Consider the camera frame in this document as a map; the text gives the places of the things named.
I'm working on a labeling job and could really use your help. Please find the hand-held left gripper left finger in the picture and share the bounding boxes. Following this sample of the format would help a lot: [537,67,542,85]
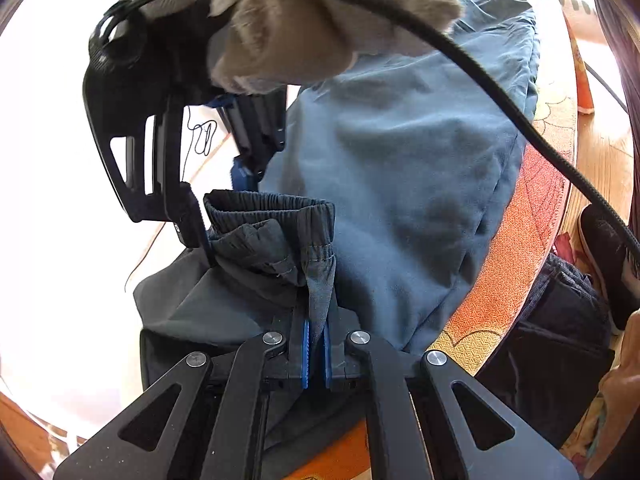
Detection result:
[52,305,313,480]

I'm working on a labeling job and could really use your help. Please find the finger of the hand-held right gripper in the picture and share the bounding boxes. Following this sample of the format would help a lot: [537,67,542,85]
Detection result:
[95,95,217,267]
[207,87,288,193]

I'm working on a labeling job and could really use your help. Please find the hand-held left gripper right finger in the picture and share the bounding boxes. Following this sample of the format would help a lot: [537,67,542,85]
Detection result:
[322,310,581,480]

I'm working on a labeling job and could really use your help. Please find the dark grey pants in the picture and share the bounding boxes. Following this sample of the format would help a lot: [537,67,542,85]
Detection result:
[132,0,543,453]

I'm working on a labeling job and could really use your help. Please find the person's right hand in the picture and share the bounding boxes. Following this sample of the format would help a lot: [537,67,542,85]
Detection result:
[142,0,531,96]

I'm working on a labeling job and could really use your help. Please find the dark denim cloth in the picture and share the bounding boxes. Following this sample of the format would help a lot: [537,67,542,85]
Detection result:
[477,254,617,448]

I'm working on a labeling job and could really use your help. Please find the dark shoe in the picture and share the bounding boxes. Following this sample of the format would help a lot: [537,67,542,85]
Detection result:
[577,204,640,332]

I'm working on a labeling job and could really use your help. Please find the person's striped trouser leg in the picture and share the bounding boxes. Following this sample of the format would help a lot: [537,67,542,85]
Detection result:
[592,0,640,128]

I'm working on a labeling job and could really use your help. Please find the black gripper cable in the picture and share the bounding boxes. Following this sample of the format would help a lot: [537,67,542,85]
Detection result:
[100,0,640,257]

